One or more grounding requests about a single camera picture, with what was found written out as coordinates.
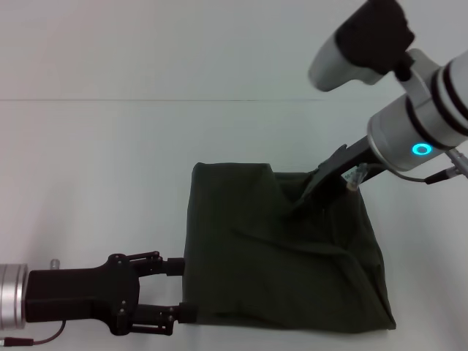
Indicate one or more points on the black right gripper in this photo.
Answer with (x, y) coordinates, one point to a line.
(356, 161)

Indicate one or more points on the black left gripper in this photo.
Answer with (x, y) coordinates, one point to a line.
(80, 292)

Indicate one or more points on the dark green t-shirt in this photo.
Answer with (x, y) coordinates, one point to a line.
(274, 256)

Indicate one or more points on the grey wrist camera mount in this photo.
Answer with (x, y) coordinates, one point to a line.
(327, 170)

